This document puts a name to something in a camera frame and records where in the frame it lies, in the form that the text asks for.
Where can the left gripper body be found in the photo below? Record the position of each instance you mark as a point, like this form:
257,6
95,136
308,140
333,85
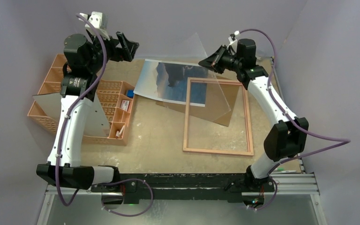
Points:
112,53

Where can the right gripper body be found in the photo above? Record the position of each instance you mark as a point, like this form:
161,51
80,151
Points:
220,59

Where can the clear acrylic sheet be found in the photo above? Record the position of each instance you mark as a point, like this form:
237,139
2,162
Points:
189,50

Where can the ocean cliff photo print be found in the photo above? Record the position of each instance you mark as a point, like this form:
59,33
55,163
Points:
167,81

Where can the pink wooden photo frame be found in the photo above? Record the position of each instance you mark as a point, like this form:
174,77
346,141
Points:
249,138

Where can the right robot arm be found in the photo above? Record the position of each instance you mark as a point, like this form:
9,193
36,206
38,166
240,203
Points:
286,138

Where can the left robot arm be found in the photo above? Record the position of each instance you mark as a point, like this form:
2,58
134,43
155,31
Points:
86,58

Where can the brown cardboard backing board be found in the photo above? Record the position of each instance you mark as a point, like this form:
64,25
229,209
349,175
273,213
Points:
212,102

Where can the blue small box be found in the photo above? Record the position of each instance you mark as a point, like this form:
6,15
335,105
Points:
130,93

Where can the red white small box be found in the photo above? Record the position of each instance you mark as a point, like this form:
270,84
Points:
125,105

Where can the white sheet in organizer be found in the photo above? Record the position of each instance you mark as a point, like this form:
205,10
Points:
96,123

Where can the white item in compartment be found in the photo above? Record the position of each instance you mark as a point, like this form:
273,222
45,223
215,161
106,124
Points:
119,132

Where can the green marker pen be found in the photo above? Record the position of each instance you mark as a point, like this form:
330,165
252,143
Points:
281,170

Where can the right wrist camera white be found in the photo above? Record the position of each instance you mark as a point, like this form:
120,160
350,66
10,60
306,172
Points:
233,37

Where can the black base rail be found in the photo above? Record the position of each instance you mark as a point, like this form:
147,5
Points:
230,187

